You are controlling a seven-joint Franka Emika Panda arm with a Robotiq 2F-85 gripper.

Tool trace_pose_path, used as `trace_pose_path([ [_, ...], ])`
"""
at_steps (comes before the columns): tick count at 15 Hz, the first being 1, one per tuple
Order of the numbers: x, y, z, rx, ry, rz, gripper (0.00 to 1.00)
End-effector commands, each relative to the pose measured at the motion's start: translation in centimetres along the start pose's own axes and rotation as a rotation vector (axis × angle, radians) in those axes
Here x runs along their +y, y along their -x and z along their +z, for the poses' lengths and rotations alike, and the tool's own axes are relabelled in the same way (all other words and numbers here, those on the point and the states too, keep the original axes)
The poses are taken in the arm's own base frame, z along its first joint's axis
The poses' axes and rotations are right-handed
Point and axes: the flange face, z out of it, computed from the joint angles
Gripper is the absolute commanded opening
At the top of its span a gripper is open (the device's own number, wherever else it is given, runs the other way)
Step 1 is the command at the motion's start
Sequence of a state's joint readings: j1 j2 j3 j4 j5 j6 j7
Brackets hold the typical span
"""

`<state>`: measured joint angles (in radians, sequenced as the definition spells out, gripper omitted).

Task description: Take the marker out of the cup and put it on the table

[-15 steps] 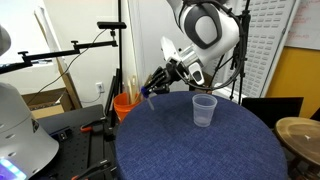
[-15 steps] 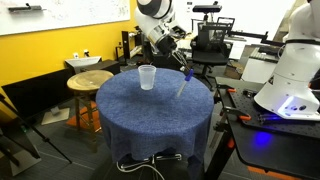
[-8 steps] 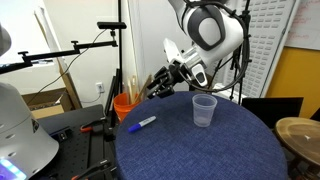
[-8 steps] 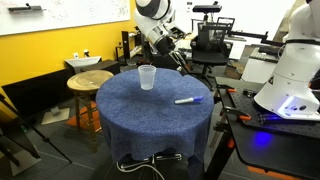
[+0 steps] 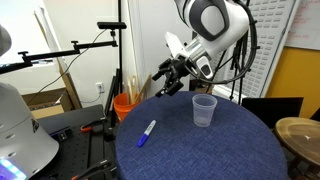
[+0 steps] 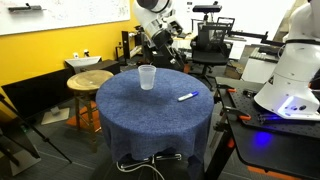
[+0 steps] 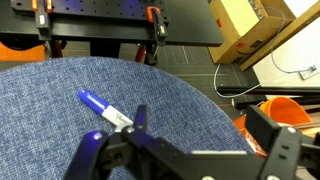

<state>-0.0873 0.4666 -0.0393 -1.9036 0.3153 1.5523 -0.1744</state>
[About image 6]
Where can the black office chair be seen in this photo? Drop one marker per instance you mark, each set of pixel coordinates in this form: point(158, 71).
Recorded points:
point(208, 56)

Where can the blue white marker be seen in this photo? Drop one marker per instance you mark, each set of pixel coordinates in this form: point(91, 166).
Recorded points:
point(186, 96)

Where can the white cabinet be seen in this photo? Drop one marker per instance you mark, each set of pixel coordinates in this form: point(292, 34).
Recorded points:
point(256, 70)

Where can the black whiteboard tray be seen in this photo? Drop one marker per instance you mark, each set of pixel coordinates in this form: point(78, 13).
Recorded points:
point(25, 8)

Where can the round wooden stool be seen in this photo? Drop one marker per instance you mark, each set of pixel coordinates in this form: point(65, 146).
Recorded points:
point(88, 80)

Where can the black tripod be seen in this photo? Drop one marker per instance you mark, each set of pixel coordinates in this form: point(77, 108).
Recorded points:
point(43, 136)

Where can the black flat panel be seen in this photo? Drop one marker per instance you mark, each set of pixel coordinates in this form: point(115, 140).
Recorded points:
point(36, 93)

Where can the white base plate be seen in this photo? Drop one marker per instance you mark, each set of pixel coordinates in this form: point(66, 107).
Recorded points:
point(55, 116)

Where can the orange floor mat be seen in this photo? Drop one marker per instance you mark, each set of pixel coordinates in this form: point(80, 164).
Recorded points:
point(71, 121)

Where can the black stereo camera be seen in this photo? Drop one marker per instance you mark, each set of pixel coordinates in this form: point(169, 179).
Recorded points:
point(206, 8)

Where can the white tub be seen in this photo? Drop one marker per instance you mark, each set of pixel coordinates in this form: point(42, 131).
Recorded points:
point(81, 61)

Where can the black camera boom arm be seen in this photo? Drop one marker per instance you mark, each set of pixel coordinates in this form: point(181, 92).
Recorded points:
point(248, 34)

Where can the black low box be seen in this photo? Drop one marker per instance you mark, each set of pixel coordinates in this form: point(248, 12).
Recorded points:
point(106, 66)

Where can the white whiteboard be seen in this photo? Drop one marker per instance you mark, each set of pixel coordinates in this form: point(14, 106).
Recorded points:
point(66, 13)

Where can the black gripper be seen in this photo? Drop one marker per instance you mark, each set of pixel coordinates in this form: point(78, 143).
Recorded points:
point(168, 46)

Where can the blue tablecloth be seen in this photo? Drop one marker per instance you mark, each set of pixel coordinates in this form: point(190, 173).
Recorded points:
point(150, 123)

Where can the white wall outlet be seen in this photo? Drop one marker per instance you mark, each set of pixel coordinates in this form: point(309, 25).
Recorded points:
point(75, 55)

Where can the clear plastic cup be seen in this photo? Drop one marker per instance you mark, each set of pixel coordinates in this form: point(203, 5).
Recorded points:
point(147, 81)

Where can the black perforated robot table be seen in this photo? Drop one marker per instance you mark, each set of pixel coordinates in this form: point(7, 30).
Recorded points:
point(283, 146)

